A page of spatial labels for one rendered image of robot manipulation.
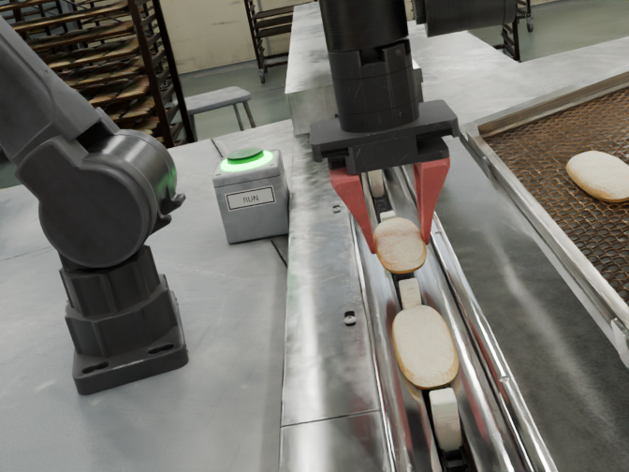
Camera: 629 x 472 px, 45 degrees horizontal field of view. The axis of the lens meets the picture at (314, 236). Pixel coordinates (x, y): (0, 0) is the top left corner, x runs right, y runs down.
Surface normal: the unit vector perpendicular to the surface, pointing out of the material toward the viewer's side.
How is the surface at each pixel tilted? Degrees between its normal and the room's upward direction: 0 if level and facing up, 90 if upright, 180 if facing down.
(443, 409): 90
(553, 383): 0
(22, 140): 79
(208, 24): 90
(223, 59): 90
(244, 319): 0
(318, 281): 0
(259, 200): 90
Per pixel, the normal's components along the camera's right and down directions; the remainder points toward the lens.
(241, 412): -0.18, -0.91
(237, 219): 0.01, 0.37
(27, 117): -0.14, 0.20
